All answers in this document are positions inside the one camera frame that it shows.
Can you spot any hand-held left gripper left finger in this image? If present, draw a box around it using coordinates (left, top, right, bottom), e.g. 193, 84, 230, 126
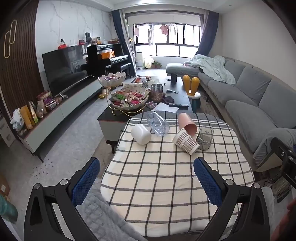
23, 157, 100, 241

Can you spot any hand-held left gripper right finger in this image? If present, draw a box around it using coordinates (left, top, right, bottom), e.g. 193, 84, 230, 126
194, 158, 276, 241

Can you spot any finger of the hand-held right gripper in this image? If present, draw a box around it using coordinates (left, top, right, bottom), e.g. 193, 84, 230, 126
270, 137, 296, 166

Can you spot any clear glass cup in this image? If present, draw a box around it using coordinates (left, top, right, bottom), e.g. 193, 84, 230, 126
196, 126, 215, 151

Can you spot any brown checked paper cup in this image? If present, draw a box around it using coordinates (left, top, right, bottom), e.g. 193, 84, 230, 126
172, 128, 200, 155

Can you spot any pink cup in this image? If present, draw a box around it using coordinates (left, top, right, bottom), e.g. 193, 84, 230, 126
178, 113, 198, 135

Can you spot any white cup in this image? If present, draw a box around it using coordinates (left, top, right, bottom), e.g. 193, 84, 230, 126
131, 123, 152, 145

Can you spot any clear plastic cup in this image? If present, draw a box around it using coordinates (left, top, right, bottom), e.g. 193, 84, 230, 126
146, 111, 170, 137

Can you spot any person's right hand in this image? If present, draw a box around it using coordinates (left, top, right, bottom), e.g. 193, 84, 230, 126
276, 200, 296, 241

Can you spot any small electric heater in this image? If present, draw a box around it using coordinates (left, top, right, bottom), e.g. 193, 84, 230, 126
272, 177, 289, 200

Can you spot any grey fluffy blanket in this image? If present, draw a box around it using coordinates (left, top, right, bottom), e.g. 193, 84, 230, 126
50, 190, 148, 241

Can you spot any black white checked tablecloth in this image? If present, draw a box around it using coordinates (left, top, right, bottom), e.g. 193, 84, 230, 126
100, 112, 256, 238

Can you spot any grey sofa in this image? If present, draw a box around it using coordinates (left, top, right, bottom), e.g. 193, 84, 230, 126
166, 56, 296, 167

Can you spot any white television cabinet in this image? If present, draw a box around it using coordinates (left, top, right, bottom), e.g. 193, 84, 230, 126
17, 75, 104, 163

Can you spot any teal bag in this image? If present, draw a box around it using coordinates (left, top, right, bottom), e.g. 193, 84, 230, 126
0, 193, 18, 223

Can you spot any white paper sheet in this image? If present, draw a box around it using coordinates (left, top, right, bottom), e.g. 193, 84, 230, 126
154, 103, 178, 114

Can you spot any dark coffee table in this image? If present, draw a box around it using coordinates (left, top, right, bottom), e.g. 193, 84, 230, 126
97, 75, 193, 154

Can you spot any row of snack packets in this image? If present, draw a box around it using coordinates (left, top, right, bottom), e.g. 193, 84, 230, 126
18, 90, 63, 130

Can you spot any white plastic bag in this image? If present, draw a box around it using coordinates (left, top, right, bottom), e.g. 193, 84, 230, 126
10, 108, 25, 131

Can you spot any pile of wrapped candies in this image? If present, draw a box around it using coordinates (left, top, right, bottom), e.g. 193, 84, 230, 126
111, 88, 148, 106

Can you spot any yellow rabbit ear stool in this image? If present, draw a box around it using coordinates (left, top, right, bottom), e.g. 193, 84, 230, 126
183, 75, 201, 113

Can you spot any glass jar of nuts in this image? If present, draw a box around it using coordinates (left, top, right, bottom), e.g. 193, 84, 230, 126
151, 83, 164, 102

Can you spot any pale crumpled blanket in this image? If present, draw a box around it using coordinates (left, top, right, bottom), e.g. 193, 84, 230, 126
184, 54, 236, 85

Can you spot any white tiered snack bowl stand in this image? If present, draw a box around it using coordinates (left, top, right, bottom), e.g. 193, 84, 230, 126
97, 71, 150, 116

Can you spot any black television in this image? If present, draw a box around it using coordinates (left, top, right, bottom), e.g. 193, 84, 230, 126
42, 44, 89, 96

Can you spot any black piano bench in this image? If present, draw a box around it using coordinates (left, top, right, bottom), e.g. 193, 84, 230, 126
105, 62, 131, 76

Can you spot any black piano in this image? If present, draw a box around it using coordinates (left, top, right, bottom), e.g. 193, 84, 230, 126
87, 43, 132, 77

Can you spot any white air purifier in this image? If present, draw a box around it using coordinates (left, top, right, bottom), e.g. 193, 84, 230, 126
135, 51, 144, 70

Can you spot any dark blue curtain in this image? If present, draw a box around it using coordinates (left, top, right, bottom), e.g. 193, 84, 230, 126
196, 10, 219, 56
110, 10, 137, 77

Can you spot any black framed window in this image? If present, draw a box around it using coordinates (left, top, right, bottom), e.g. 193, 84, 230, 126
133, 23, 201, 57

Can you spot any gold paperclip wall ornament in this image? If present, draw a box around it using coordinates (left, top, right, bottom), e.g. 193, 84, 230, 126
9, 20, 18, 44
4, 31, 11, 58

